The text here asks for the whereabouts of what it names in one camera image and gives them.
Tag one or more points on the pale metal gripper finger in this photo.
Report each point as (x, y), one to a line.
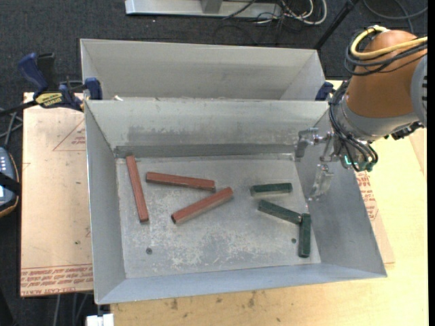
(300, 148)
(321, 183)

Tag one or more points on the dark green flat block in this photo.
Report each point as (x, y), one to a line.
(305, 236)
(272, 189)
(279, 211)

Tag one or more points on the red-brown flat block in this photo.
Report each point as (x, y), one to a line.
(203, 205)
(137, 189)
(180, 181)

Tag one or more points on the grey metal bin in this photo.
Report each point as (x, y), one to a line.
(210, 243)

